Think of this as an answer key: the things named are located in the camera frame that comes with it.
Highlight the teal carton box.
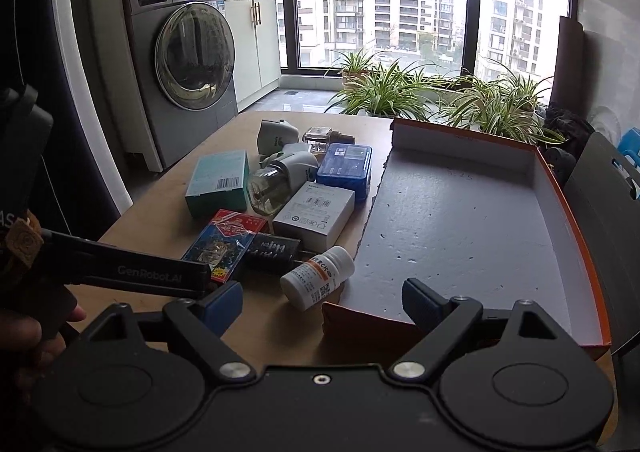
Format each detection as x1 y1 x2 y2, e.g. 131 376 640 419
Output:
185 149 250 219

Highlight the brown patterned tag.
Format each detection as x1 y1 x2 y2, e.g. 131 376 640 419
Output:
2 218 45 278

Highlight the blue plastic case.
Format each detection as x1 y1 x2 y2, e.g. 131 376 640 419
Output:
316 142 373 205

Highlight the black ribbed packet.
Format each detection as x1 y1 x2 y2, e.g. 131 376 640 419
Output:
242 232 303 275

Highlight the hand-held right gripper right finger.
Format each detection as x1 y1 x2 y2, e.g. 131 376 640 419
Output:
390 277 566 380

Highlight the square clear glass bottle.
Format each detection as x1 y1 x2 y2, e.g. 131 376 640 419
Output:
302 127 353 156

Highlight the blue plastic stool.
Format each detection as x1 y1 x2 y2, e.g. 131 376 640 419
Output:
617 127 640 203

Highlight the white pill bottle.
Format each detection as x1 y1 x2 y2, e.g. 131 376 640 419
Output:
280 246 356 311

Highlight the white round fan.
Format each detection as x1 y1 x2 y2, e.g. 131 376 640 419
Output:
595 104 627 144

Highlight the person's left hand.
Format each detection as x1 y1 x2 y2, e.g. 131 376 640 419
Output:
0 306 87 403

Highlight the black dumbbell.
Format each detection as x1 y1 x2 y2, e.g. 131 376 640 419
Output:
545 147 577 183

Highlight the grey folding board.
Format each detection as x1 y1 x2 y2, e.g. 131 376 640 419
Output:
562 132 640 358

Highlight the grey front-load washing machine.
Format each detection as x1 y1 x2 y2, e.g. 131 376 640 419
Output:
121 0 238 173

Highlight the grey white adapter box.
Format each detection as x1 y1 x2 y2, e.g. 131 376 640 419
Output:
272 180 356 253

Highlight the red playing card box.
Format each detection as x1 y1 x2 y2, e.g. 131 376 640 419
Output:
182 209 268 283

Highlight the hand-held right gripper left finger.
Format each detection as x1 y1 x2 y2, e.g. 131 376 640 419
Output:
85 280 257 383

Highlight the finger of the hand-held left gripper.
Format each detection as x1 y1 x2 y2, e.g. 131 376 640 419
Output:
42 228 211 274

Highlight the spider plant in white pot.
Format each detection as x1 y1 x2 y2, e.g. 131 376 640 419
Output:
325 63 451 119

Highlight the white floor cabinet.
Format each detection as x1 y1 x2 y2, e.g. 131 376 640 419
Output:
220 0 281 108

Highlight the large potted spider plant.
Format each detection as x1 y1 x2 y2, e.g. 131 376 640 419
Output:
435 69 568 148

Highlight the dark clothing pile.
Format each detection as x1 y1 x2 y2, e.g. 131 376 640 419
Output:
542 102 596 158

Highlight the spider plant in brown pot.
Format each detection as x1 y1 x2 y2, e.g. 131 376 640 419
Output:
325 49 383 85

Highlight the white plug-in device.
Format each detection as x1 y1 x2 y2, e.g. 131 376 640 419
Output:
257 118 299 156

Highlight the orange cardboard box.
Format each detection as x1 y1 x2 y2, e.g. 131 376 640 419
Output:
320 117 612 363

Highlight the black framed window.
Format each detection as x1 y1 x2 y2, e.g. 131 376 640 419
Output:
277 0 573 78

